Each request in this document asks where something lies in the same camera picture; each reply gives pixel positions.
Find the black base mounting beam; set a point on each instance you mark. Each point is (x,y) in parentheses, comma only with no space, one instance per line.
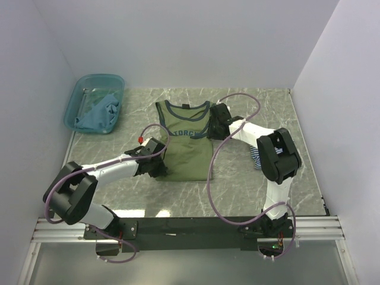
(181,233)

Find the blue tank top in basket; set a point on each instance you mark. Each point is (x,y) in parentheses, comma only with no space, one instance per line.
(101,117)

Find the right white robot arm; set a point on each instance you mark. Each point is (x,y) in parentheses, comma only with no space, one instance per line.
(279,159)

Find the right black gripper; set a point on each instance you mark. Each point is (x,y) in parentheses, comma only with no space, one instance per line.
(211,134)

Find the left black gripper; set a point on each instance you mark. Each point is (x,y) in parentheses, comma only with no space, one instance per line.
(162,170)

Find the blue white striped tank top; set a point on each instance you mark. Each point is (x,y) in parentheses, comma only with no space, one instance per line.
(255,155)

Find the teal plastic laundry basket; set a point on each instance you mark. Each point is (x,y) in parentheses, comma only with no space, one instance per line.
(88,91)

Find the aluminium extrusion frame rail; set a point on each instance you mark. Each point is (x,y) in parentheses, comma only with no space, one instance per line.
(316,253)

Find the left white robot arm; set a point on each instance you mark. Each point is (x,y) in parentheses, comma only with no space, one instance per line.
(70,196)

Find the olive green tank top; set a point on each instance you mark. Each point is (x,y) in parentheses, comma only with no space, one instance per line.
(189,152)

